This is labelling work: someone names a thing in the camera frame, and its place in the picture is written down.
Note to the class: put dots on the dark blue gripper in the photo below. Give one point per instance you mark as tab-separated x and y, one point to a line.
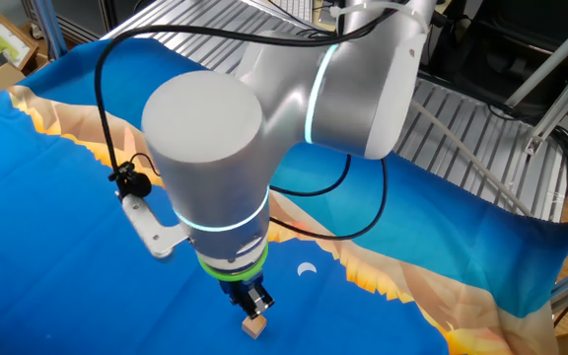
237	292

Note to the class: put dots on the small wooden block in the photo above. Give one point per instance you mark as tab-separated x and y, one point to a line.
255	329

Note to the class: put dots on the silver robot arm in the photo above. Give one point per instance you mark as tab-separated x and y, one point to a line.
205	148

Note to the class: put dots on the blue mountain print cloth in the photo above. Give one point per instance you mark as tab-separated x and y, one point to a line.
42	246

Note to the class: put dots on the white keyboard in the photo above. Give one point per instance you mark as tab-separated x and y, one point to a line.
296	9

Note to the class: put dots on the black side panel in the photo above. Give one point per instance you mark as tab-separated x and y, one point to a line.
87	15

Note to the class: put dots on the black equipment box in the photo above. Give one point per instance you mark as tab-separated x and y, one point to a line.
486	49

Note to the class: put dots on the silver camera mount bracket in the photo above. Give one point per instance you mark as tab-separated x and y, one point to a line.
146	222

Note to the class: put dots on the wooden picture frame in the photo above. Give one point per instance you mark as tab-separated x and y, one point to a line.
3	49

